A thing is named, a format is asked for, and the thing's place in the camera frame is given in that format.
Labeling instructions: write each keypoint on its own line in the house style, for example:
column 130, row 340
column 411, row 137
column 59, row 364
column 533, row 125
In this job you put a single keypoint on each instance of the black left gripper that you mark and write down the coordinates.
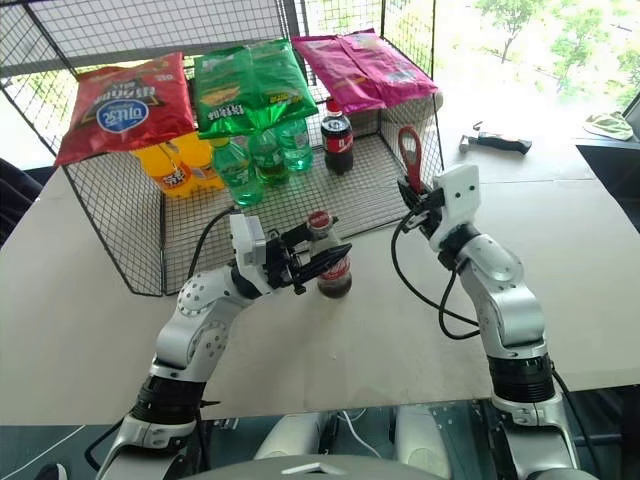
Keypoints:
column 280, row 260

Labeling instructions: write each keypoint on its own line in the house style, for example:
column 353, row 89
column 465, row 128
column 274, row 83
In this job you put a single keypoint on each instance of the dark chair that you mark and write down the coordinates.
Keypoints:
column 15, row 195

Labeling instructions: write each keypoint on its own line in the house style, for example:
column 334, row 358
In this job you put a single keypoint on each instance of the pale green cloth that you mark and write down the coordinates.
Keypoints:
column 607, row 126

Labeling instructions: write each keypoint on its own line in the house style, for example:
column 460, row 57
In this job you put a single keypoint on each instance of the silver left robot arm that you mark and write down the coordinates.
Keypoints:
column 200, row 320

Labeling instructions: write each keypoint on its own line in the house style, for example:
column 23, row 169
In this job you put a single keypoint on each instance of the red bottle opener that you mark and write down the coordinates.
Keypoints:
column 411, row 150

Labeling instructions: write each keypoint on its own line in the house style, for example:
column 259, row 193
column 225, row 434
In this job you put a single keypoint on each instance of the green chip bag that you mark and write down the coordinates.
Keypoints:
column 250, row 85

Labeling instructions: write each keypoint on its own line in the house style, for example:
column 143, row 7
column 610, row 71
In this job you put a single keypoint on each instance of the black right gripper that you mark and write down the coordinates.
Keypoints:
column 425, row 217

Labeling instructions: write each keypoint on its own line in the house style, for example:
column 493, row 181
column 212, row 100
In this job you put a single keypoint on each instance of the grey rounded leg cover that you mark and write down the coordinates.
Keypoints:
column 422, row 440
column 290, row 435

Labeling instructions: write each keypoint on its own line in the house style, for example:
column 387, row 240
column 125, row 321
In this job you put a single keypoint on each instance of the red chip bag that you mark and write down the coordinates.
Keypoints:
column 125, row 110

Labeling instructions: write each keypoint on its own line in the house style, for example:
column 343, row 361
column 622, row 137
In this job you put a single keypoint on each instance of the orange soda plastic bottle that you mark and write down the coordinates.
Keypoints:
column 205, row 165
column 170, row 175

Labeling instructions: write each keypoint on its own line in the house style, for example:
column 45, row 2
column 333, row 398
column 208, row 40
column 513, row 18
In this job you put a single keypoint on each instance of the glass cola bottle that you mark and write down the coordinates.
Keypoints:
column 336, row 277

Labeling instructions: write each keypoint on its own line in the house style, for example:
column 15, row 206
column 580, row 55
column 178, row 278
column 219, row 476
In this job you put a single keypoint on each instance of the green soda plastic bottle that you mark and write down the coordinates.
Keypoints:
column 297, row 147
column 242, row 175
column 270, row 157

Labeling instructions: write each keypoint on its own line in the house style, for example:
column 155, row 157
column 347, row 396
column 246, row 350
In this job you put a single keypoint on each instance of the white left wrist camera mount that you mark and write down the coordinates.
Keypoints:
column 247, row 245

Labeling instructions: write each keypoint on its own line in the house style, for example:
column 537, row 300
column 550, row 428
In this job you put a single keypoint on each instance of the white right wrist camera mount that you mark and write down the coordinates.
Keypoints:
column 457, row 195

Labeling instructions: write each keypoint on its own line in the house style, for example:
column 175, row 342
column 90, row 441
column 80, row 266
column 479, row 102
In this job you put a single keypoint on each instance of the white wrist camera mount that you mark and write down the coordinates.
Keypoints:
column 247, row 245
column 457, row 195

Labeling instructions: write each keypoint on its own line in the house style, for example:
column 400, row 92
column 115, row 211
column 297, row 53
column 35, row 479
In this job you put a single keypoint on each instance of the plastic cola bottle red cap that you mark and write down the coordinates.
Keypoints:
column 338, row 140

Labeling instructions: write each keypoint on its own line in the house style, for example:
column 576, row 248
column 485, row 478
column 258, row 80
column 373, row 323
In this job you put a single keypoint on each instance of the black side table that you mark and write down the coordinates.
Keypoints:
column 612, row 160

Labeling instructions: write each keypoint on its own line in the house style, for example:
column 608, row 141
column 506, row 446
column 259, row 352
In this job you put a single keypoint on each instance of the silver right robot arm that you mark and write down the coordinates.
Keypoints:
column 505, row 300

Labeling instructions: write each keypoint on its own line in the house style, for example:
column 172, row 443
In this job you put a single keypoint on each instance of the grey robot torso top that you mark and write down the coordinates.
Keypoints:
column 310, row 470

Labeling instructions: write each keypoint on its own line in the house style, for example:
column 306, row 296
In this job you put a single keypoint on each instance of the black shoe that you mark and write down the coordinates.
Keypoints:
column 52, row 472

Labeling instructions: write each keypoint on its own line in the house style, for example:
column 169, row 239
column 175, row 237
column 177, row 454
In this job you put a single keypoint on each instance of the pink chip bag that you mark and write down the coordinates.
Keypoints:
column 360, row 70

